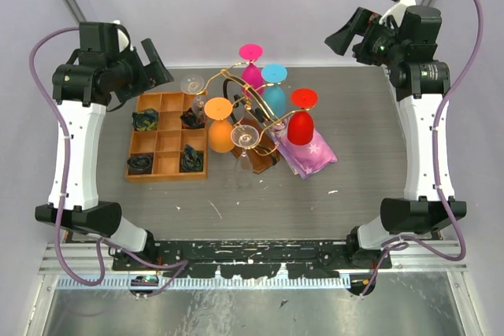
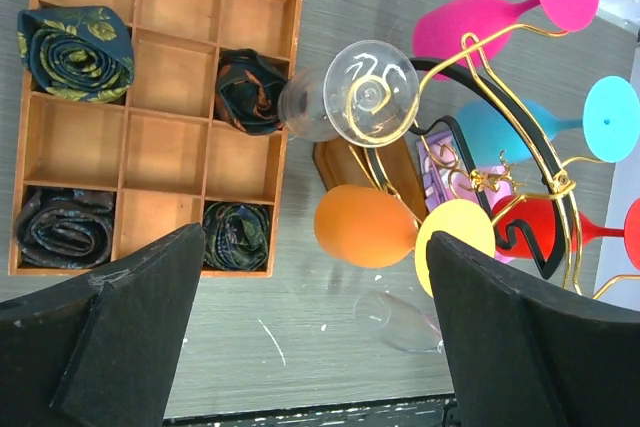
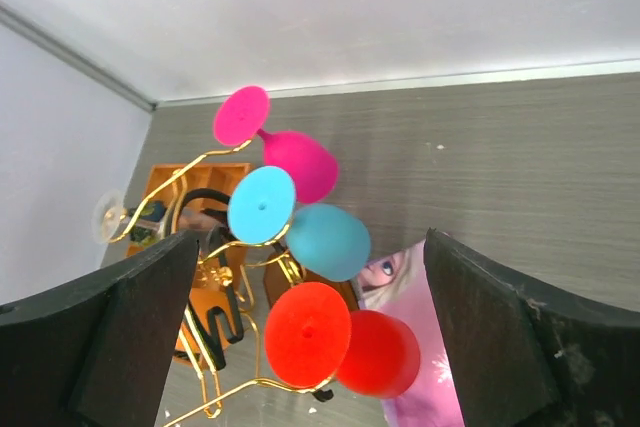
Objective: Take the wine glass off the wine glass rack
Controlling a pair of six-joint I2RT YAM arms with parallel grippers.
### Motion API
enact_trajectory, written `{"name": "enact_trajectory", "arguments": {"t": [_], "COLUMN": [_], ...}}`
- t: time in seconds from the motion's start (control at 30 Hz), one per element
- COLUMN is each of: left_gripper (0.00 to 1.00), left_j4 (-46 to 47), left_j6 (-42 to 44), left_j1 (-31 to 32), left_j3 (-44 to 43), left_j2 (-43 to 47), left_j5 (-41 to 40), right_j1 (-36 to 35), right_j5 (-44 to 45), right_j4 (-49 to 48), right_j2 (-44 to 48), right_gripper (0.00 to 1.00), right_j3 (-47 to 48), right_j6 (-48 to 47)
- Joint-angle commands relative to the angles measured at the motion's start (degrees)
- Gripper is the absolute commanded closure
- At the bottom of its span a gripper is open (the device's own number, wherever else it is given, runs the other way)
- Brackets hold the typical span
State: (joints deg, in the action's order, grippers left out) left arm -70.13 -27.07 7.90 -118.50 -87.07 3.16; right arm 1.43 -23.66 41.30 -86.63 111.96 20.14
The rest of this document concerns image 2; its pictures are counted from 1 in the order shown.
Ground navy floral rolled tie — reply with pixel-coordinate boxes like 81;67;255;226
17;6;135;103

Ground dark paisley rolled tie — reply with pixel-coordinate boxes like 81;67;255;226
14;187;116;270

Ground dark green rolled tie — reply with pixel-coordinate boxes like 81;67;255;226
202;201;271;272

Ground orange wine glass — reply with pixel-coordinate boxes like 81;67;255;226
313;184;497;298

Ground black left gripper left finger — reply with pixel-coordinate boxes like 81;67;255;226
1;223;204;426

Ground clear wine glass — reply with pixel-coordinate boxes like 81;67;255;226
353;291;444;354
277;40;420;148

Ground pink wine glass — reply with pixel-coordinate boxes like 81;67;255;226
412;0;600;62

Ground blue wine glass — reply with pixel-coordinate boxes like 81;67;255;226
455;76;639;167

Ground wooden compartment tray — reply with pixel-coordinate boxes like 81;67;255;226
13;0;303;259

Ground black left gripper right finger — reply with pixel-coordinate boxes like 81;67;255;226
426;232;639;426

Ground gold wire glass rack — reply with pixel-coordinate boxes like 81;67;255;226
408;34;583;281

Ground black orange rolled tie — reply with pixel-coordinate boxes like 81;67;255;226
214;49;288;136

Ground purple cartoon pouch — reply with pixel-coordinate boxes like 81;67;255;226
415;129;521;264

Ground red wine glass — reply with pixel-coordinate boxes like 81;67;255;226
497;199;639;269

